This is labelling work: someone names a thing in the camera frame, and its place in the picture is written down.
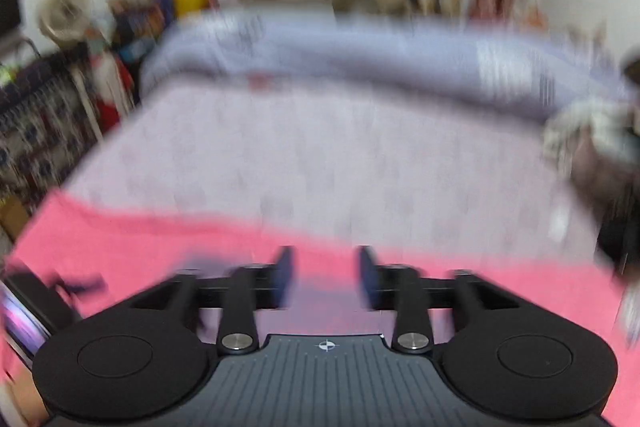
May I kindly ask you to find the patterned dark cloth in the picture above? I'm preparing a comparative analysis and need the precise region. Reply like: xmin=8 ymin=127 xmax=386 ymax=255
xmin=1 ymin=43 xmax=101 ymax=209

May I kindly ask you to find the pink towel blanket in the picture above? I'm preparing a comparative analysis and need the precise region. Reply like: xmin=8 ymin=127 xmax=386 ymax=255
xmin=6 ymin=191 xmax=639 ymax=426

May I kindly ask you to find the purple garment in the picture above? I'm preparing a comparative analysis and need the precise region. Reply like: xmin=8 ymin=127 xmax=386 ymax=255
xmin=199 ymin=256 xmax=402 ymax=338

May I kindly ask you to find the light blue duvet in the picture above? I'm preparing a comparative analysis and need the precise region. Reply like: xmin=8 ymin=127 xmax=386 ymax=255
xmin=140 ymin=10 xmax=639 ymax=122

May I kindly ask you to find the grey quilted bedsheet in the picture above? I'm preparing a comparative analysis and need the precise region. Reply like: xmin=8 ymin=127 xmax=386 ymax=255
xmin=67 ymin=75 xmax=596 ymax=262

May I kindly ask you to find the white electric fan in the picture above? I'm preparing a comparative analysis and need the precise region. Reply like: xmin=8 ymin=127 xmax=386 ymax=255
xmin=38 ymin=0 xmax=93 ymax=49

